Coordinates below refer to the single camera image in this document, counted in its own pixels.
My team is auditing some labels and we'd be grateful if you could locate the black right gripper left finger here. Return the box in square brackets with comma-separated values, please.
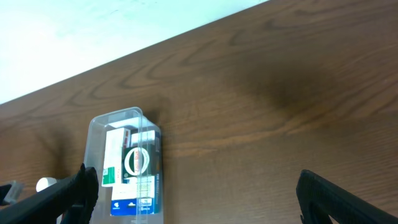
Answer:
[1, 164, 99, 224]

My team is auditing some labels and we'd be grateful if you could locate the blue Kool Fever box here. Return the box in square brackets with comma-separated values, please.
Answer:
[110, 130, 162, 216]

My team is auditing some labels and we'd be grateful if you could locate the green Zam-Buk box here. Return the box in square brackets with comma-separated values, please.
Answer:
[122, 144, 160, 183]

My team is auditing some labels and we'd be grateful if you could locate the white green medicine box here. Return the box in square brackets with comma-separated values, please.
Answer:
[101, 128, 131, 187]

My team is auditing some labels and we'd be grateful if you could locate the dark Woods syrup bottle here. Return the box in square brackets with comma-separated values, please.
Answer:
[35, 177, 58, 192]

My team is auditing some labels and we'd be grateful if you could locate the clear plastic container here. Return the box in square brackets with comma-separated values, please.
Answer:
[84, 107, 164, 224]

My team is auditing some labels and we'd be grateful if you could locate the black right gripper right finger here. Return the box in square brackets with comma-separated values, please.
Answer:
[296, 170, 397, 224]

